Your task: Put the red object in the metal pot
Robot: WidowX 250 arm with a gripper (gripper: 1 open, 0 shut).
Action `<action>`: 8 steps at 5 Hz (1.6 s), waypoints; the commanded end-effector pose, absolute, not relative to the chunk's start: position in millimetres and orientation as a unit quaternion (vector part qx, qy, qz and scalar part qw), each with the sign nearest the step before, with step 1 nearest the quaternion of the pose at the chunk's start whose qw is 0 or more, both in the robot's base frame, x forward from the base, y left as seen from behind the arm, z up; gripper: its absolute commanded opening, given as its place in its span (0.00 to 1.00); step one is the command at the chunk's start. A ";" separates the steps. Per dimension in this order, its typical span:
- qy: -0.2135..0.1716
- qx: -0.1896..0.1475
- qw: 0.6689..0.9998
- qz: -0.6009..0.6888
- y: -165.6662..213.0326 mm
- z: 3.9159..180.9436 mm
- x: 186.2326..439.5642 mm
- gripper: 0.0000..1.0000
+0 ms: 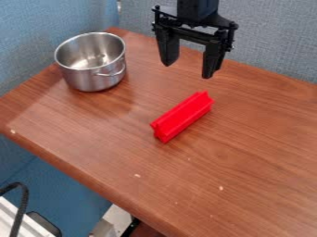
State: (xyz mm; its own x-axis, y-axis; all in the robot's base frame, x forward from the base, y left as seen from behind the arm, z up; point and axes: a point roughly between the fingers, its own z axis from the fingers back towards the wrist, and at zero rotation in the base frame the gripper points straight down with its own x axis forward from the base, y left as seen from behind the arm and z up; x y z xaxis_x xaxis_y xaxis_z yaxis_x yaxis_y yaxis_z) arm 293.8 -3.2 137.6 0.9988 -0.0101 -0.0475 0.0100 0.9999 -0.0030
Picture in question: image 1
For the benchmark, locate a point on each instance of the red plastic block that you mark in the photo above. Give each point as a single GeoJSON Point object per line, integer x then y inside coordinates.
{"type": "Point", "coordinates": [180, 117]}

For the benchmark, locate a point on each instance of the metal pot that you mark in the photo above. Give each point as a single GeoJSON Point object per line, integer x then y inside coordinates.
{"type": "Point", "coordinates": [91, 61]}

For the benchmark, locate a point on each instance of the white table leg bracket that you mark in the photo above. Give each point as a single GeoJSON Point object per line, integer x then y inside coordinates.
{"type": "Point", "coordinates": [113, 224]}

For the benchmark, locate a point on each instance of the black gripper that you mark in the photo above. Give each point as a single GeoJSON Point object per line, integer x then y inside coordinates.
{"type": "Point", "coordinates": [197, 13]}

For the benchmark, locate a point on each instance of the white box bottom left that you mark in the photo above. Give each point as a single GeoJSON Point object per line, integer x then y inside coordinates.
{"type": "Point", "coordinates": [32, 225]}

